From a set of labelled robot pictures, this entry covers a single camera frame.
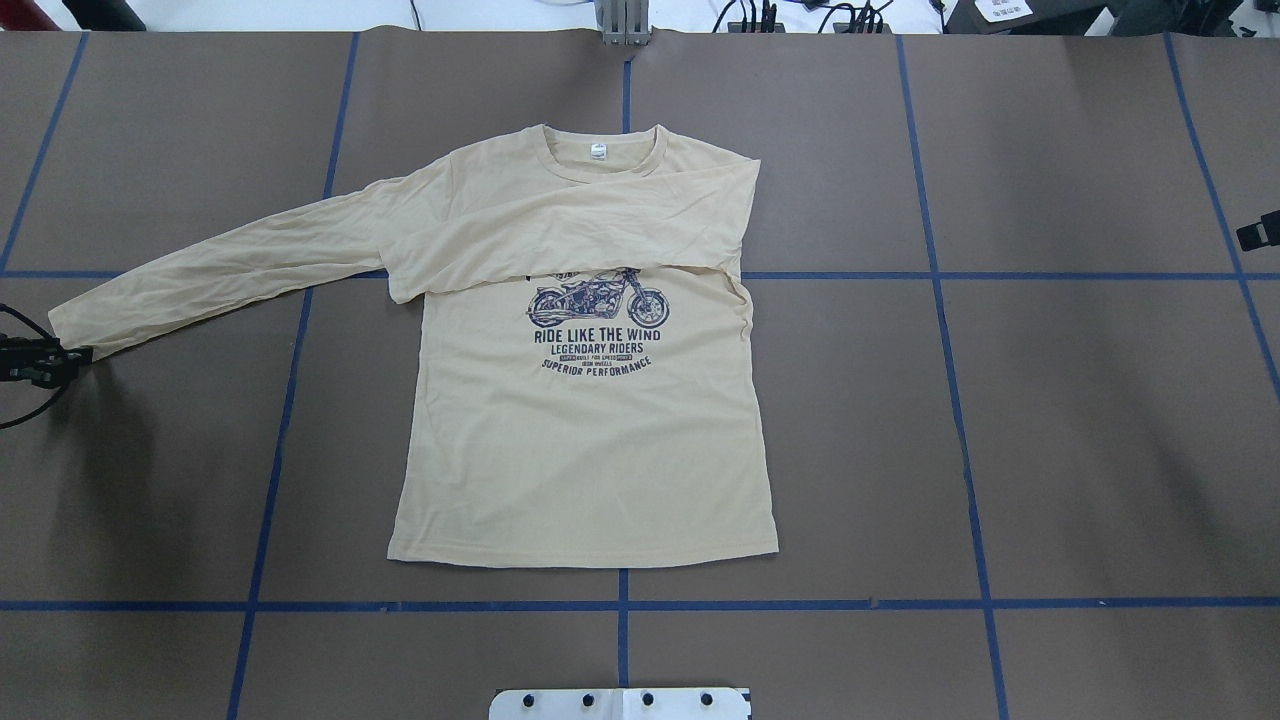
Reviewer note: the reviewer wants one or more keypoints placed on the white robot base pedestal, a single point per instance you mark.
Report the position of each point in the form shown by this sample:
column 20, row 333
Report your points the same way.
column 623, row 703

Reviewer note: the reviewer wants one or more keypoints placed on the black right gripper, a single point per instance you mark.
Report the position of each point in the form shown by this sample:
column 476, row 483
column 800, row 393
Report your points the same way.
column 1260, row 232

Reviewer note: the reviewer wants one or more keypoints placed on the black device with label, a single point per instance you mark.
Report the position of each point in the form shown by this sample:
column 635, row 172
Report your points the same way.
column 1046, row 18

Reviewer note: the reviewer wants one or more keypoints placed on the aluminium frame post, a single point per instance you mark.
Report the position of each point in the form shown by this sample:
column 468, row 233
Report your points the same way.
column 623, row 22

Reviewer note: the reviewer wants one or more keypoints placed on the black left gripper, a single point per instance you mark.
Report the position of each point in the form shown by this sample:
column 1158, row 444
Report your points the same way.
column 40, row 361

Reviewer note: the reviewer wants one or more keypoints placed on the cream long-sleeve printed shirt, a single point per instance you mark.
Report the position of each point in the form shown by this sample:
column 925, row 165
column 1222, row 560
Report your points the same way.
column 585, row 394

